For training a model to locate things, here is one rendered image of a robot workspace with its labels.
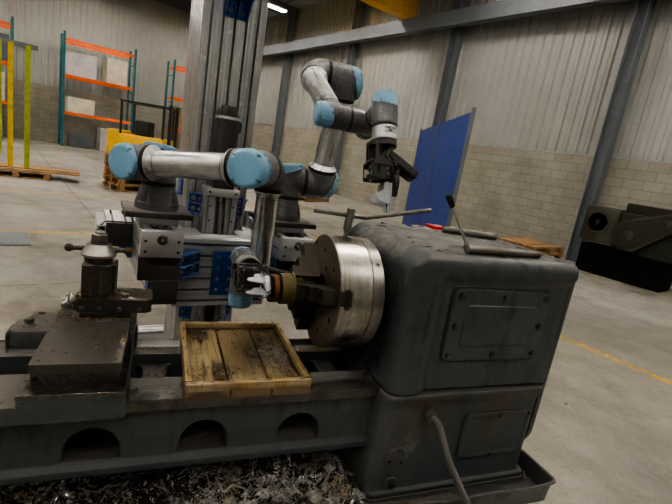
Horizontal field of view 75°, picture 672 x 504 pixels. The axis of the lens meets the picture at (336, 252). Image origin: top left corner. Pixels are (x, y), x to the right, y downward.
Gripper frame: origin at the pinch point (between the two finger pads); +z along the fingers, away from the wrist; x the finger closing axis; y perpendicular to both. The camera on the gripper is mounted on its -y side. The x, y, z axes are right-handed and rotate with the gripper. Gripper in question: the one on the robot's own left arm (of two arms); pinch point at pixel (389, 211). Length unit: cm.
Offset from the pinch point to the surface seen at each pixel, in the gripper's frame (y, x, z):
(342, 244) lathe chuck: 16.1, 3.6, 11.4
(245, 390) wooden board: 40, 3, 48
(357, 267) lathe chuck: 13.6, 8.0, 17.6
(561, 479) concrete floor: -144, -67, 116
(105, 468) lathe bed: 68, -4, 65
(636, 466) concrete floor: -204, -67, 116
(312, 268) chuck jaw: 20.5, -6.8, 17.4
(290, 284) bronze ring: 28.0, -2.6, 22.4
